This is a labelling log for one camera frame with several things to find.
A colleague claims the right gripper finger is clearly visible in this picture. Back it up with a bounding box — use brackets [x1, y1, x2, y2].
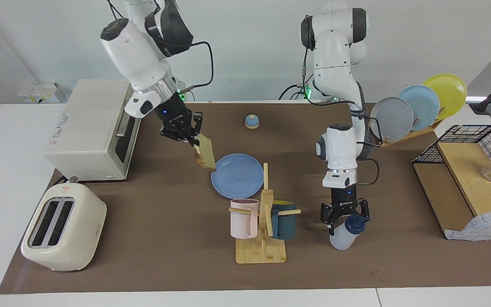
[161, 127, 198, 149]
[191, 113, 203, 145]

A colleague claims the white squeeze bottle blue cap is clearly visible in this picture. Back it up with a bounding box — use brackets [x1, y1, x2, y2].
[329, 214, 365, 251]

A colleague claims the toasted bread slice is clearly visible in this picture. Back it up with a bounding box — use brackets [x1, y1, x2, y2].
[193, 133, 216, 172]

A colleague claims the blue round plate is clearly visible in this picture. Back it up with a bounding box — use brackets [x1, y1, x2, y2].
[211, 153, 264, 200]

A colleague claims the wooden plate rack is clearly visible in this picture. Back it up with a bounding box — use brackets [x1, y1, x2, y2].
[364, 119, 444, 148]

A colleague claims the grey plate in rack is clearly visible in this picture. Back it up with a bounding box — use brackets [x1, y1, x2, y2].
[370, 96, 414, 142]

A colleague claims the light blue plate in rack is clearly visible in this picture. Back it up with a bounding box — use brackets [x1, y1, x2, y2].
[398, 85, 441, 131]

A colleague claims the yellow plate in rack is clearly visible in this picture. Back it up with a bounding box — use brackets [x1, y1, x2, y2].
[422, 73, 468, 120]

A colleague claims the dark teal mug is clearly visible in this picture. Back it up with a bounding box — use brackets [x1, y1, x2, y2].
[270, 200, 297, 240]

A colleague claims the wooden mug tree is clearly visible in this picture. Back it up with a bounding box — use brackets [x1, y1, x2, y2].
[228, 162, 302, 264]

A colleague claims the pink ribbed mug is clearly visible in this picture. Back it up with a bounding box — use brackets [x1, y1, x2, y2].
[230, 198, 260, 239]

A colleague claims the white toaster oven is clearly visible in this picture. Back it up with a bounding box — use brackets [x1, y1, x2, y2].
[43, 79, 144, 182]

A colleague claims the brown table mat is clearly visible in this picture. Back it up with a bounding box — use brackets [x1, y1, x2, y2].
[0, 101, 491, 295]

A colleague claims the white checked cloth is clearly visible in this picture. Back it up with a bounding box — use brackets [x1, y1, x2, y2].
[444, 208, 491, 242]

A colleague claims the cream two-slot toaster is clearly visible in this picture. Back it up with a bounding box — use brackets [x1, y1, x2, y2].
[20, 183, 107, 272]

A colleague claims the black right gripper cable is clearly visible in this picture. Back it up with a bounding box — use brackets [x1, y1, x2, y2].
[176, 41, 214, 92]

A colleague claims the wooden shelf with wire basket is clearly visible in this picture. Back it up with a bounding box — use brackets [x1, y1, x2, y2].
[412, 125, 491, 240]

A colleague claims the white wall socket box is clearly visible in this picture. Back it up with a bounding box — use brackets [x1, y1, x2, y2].
[19, 82, 61, 104]

